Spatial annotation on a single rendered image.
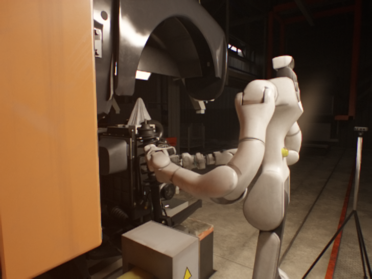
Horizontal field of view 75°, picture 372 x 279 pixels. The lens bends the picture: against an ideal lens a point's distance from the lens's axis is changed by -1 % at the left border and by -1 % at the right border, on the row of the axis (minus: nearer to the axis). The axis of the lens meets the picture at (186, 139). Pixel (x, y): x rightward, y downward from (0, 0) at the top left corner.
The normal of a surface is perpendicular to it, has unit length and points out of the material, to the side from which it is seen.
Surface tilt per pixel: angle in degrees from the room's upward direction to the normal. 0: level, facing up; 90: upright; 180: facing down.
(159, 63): 90
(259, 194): 88
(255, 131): 57
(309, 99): 90
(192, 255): 90
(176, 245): 0
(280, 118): 107
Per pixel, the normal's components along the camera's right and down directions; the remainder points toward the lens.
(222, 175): -0.53, -0.53
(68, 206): 0.81, 0.06
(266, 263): -0.49, 0.09
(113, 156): 0.54, 0.09
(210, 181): -0.70, -0.39
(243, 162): -0.43, -0.38
